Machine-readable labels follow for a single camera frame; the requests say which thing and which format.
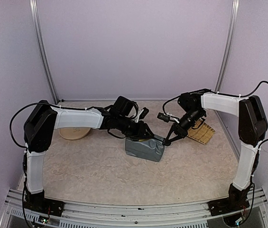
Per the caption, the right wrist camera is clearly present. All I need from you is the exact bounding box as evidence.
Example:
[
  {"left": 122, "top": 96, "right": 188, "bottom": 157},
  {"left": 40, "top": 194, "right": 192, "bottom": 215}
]
[{"left": 157, "top": 113, "right": 179, "bottom": 123}]

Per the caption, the beige round plate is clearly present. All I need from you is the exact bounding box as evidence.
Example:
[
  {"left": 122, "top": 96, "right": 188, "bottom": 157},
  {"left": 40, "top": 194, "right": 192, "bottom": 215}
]
[{"left": 58, "top": 128, "right": 90, "bottom": 141}]

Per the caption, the aluminium front rail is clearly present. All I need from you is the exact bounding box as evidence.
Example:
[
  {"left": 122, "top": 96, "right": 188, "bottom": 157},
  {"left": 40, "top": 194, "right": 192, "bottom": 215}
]
[{"left": 0, "top": 188, "right": 268, "bottom": 228}]

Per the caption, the left aluminium frame post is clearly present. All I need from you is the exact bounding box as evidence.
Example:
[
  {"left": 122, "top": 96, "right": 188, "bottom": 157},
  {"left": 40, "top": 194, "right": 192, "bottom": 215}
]
[{"left": 29, "top": 0, "right": 59, "bottom": 104}]

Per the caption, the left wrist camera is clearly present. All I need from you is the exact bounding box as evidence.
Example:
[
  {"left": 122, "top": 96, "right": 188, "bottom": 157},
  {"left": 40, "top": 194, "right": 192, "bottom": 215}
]
[{"left": 134, "top": 107, "right": 149, "bottom": 123}]

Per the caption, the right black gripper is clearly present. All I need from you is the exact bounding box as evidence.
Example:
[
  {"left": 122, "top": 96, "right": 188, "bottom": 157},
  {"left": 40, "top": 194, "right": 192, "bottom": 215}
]
[{"left": 166, "top": 108, "right": 203, "bottom": 143}]

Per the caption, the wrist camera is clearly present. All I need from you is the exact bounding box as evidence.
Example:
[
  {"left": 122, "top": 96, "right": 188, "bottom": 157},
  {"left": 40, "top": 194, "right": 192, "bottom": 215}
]
[
  {"left": 157, "top": 113, "right": 179, "bottom": 123},
  {"left": 134, "top": 107, "right": 149, "bottom": 123}
]

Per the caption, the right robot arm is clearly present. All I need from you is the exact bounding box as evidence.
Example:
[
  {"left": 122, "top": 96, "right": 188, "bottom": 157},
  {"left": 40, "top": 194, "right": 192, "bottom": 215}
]
[{"left": 157, "top": 88, "right": 268, "bottom": 192}]

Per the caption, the aluminium frame post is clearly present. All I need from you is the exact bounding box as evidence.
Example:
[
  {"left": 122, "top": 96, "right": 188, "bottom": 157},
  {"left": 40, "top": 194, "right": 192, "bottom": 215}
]
[
  {"left": 215, "top": 0, "right": 240, "bottom": 92},
  {"left": 29, "top": 0, "right": 59, "bottom": 104}
]

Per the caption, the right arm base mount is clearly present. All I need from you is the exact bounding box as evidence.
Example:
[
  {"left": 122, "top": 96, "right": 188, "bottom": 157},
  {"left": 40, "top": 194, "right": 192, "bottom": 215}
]
[{"left": 208, "top": 184, "right": 250, "bottom": 216}]

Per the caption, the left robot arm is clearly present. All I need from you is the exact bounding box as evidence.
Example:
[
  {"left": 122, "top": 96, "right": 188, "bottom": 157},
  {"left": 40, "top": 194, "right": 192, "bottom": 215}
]
[{"left": 15, "top": 96, "right": 154, "bottom": 211}]

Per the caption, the woven bamboo tray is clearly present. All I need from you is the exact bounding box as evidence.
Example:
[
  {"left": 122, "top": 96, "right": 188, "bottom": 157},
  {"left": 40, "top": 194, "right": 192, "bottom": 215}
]
[{"left": 187, "top": 120, "right": 215, "bottom": 145}]

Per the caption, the right aluminium frame post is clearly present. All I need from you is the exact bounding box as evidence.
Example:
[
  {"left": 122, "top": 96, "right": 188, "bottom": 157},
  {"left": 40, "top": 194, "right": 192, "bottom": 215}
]
[{"left": 215, "top": 0, "right": 240, "bottom": 92}]

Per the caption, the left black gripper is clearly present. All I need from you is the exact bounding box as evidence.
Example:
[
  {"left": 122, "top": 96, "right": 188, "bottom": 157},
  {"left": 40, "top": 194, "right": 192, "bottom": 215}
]
[{"left": 117, "top": 115, "right": 155, "bottom": 139}]

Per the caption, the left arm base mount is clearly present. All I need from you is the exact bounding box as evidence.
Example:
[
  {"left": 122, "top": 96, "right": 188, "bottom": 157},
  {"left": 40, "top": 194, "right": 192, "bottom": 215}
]
[{"left": 24, "top": 191, "right": 65, "bottom": 217}]

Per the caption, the grey zip pouch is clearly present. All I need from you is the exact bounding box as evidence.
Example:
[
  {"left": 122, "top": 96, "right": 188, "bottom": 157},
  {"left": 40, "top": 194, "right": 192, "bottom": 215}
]
[{"left": 125, "top": 135, "right": 165, "bottom": 162}]

